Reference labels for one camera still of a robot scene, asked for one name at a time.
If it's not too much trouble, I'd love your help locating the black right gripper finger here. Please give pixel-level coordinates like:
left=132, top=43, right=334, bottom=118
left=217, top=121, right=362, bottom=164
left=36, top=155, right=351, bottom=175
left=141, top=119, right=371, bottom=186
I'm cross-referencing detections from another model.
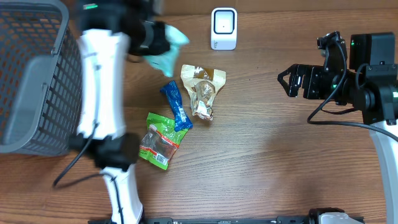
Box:
left=277, top=73, right=302, bottom=97
left=278, top=64, right=303, bottom=78

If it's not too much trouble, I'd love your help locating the mint green snack packet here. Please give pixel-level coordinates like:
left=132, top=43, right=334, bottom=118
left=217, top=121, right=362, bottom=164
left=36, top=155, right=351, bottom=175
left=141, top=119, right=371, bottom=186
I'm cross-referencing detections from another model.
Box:
left=144, top=24, right=190, bottom=78

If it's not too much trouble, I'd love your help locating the beige foil snack pouch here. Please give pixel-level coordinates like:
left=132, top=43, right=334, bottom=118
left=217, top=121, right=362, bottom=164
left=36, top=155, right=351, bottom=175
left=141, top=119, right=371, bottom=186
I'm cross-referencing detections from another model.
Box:
left=180, top=64, right=226, bottom=121

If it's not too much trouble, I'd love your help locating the blue snack bar wrapper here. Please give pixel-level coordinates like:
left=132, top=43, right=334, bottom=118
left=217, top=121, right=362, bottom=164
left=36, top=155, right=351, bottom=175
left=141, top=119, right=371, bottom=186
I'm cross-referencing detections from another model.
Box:
left=160, top=80, right=193, bottom=132

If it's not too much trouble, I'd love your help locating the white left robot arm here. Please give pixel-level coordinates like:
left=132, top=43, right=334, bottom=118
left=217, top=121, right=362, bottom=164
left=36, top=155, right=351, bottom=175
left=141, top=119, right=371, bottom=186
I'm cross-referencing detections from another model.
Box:
left=69, top=1, right=170, bottom=223

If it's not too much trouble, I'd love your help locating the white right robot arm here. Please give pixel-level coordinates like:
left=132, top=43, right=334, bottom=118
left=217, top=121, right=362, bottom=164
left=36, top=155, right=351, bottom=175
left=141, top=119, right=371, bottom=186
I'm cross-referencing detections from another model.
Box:
left=277, top=31, right=397, bottom=223

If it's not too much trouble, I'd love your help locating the white barcode scanner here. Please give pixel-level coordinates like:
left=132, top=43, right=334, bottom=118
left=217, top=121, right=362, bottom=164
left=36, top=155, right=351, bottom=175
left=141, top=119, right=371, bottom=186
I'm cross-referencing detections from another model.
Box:
left=210, top=7, right=238, bottom=50

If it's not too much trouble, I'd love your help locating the grey plastic mesh basket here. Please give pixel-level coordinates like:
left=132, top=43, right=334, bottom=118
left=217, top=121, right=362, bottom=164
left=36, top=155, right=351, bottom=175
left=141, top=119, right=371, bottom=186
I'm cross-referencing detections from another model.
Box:
left=1, top=1, right=82, bottom=156

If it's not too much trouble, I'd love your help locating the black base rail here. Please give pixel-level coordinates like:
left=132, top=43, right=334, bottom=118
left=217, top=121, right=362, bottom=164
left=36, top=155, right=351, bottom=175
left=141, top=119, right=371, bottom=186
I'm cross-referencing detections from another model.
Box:
left=88, top=207, right=365, bottom=224

